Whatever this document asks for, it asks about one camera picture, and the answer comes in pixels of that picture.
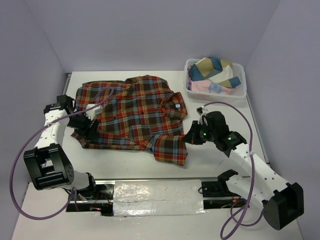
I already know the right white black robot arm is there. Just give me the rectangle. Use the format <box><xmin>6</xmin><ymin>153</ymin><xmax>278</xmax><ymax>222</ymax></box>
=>
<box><xmin>183</xmin><ymin>107</ymin><xmax>304</xmax><ymax>230</ymax></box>

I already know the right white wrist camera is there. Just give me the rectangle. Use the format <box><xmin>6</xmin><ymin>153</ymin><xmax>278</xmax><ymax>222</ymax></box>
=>
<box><xmin>196</xmin><ymin>105</ymin><xmax>208</xmax><ymax>117</ymax></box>

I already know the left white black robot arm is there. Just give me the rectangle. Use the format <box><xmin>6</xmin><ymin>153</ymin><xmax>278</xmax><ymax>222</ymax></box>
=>
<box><xmin>23</xmin><ymin>95</ymin><xmax>102</xmax><ymax>200</ymax></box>

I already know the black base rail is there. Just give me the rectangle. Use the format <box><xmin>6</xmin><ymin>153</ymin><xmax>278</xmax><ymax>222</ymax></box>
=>
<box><xmin>66</xmin><ymin>181</ymin><xmax>246</xmax><ymax>217</ymax></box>

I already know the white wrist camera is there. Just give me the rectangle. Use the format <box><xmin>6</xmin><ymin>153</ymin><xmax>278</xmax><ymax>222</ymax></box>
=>
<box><xmin>85</xmin><ymin>103</ymin><xmax>103</xmax><ymax>120</ymax></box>
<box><xmin>196</xmin><ymin>105</ymin><xmax>208</xmax><ymax>117</ymax></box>

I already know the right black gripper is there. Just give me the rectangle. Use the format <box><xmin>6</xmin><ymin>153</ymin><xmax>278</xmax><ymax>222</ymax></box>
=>
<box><xmin>182</xmin><ymin>120</ymin><xmax>217</xmax><ymax>145</ymax></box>

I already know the silver foil cover plate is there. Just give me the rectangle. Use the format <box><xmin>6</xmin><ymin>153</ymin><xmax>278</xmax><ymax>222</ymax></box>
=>
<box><xmin>112</xmin><ymin>179</ymin><xmax>205</xmax><ymax>217</ymax></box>

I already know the red brown plaid shirt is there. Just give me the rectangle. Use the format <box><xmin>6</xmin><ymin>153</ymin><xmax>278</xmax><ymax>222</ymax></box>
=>
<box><xmin>72</xmin><ymin>75</ymin><xmax>188</xmax><ymax>166</ymax></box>

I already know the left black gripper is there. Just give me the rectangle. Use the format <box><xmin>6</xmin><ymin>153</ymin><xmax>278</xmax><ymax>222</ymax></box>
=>
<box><xmin>66</xmin><ymin>110</ymin><xmax>100</xmax><ymax>141</ymax></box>

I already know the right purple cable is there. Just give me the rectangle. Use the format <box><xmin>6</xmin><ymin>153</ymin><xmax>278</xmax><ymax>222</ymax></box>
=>
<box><xmin>203</xmin><ymin>101</ymin><xmax>263</xmax><ymax>240</ymax></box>

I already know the blue beige checked cloth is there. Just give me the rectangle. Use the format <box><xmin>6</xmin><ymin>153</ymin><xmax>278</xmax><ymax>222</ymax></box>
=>
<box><xmin>188</xmin><ymin>57</ymin><xmax>241</xmax><ymax>89</ymax></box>

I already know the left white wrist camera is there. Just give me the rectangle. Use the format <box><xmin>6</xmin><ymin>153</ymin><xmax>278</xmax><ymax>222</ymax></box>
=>
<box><xmin>85</xmin><ymin>103</ymin><xmax>103</xmax><ymax>120</ymax></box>

